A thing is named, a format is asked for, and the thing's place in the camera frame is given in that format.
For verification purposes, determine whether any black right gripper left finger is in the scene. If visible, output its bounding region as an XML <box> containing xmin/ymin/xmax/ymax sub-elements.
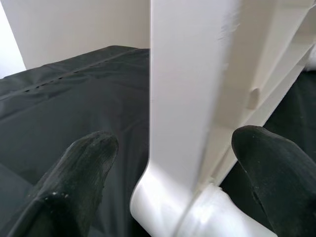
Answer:
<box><xmin>7</xmin><ymin>130</ymin><xmax>119</xmax><ymax>237</ymax></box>

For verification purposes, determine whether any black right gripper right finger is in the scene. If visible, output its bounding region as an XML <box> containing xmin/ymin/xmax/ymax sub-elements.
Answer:
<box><xmin>231</xmin><ymin>125</ymin><xmax>316</xmax><ymax>237</ymax></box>

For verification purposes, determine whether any white plastic table leg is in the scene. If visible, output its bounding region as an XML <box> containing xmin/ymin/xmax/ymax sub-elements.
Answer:
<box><xmin>129</xmin><ymin>183</ymin><xmax>277</xmax><ymax>237</ymax></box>

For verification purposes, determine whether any white plastic table top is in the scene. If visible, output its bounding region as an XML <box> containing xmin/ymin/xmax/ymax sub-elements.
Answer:
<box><xmin>147</xmin><ymin>0</ymin><xmax>316</xmax><ymax>196</ymax></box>

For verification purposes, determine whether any black cloth table cover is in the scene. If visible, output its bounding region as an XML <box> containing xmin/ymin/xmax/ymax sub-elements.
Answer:
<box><xmin>0</xmin><ymin>44</ymin><xmax>316</xmax><ymax>237</ymax></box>

